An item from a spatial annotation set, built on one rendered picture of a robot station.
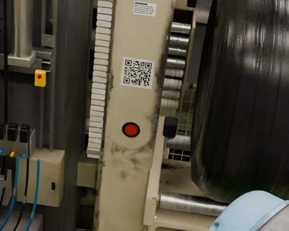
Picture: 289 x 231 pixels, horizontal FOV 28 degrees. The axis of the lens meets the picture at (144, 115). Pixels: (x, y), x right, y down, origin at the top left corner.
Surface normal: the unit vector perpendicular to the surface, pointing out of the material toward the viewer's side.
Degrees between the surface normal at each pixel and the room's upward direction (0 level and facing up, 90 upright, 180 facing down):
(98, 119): 90
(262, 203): 7
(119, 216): 90
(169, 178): 0
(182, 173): 0
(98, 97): 90
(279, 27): 39
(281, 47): 49
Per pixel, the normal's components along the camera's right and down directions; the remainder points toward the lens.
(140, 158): -0.10, 0.51
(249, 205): -0.08, -0.84
